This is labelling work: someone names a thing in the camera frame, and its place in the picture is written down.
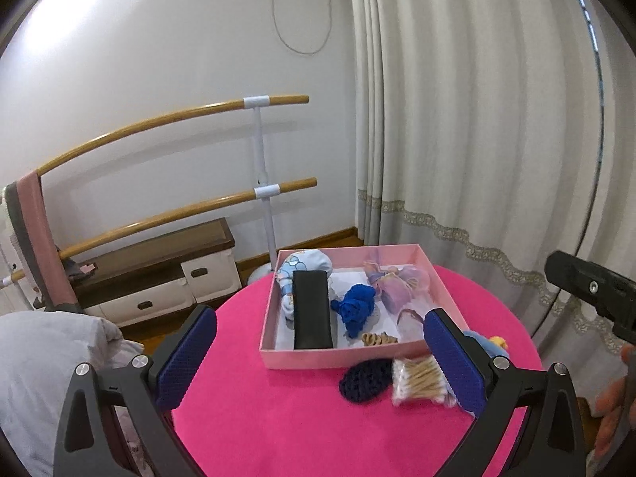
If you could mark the pink cardboard box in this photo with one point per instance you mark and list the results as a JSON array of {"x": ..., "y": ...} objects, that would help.
[{"x": 384, "y": 336}]

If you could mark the grey bed quilt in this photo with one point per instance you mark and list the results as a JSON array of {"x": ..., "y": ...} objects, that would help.
[{"x": 39, "y": 352}]

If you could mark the blue fabric scrunchie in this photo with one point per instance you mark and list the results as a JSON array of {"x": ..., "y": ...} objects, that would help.
[{"x": 355, "y": 308}]

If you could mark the person's hand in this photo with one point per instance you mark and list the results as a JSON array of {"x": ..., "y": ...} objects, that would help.
[{"x": 609, "y": 405}]

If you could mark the dark blue crochet pad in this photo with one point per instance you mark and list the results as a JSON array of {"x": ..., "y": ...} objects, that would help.
[{"x": 365, "y": 381}]

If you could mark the pink grey hanging towel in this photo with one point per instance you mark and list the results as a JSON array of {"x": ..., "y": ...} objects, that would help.
[{"x": 43, "y": 268}]

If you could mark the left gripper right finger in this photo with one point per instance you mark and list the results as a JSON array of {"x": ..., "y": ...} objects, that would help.
[{"x": 550, "y": 440}]

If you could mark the beige pleated curtain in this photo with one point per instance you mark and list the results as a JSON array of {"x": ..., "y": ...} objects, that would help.
[{"x": 493, "y": 132}]

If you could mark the pink round tablecloth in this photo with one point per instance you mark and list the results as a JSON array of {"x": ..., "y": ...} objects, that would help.
[{"x": 241, "y": 419}]

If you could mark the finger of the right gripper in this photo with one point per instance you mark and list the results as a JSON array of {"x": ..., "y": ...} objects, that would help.
[{"x": 610, "y": 294}]

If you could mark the wooden ballet bar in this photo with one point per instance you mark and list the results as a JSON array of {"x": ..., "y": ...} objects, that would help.
[
  {"x": 181, "y": 214},
  {"x": 159, "y": 121}
]

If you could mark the lower wooden ballet bar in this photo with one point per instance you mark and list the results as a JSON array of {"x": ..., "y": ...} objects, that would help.
[{"x": 181, "y": 214}]

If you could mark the white barre stand post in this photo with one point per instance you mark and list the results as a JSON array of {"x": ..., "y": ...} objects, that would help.
[{"x": 263, "y": 183}]

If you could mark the upper wooden ballet bar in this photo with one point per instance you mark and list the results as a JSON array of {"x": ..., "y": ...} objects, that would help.
[{"x": 159, "y": 121}]

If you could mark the brown top storage bench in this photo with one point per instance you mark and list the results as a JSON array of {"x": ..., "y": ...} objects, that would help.
[{"x": 162, "y": 275}]

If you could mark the blue plush doll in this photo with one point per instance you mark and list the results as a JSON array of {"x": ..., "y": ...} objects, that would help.
[{"x": 489, "y": 345}]

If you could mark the black glasses case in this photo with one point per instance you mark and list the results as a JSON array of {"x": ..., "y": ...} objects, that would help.
[{"x": 311, "y": 310}]

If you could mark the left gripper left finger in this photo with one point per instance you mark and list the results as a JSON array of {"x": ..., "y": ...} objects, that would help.
[{"x": 90, "y": 440}]

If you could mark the cotton swabs bag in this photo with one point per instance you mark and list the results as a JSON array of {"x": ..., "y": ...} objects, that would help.
[{"x": 420, "y": 379}]

